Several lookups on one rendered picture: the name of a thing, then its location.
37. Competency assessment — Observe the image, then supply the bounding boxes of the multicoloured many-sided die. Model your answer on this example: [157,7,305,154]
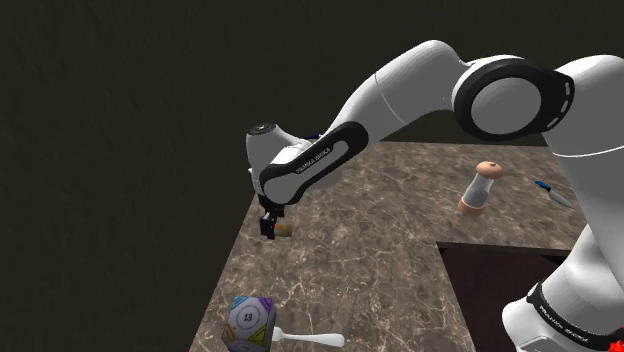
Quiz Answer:
[221,295,277,352]

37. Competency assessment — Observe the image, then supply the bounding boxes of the white fork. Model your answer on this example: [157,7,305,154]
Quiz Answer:
[270,326,346,349]

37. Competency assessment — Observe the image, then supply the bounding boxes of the wooden and glass pepper grinder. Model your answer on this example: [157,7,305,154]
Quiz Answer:
[457,160,504,218]

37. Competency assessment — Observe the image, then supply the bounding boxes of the dark robot stand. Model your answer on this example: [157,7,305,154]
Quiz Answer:
[437,242,572,352]

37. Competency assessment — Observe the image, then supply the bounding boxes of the blue-handled knife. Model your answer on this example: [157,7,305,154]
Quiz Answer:
[534,180,576,210]

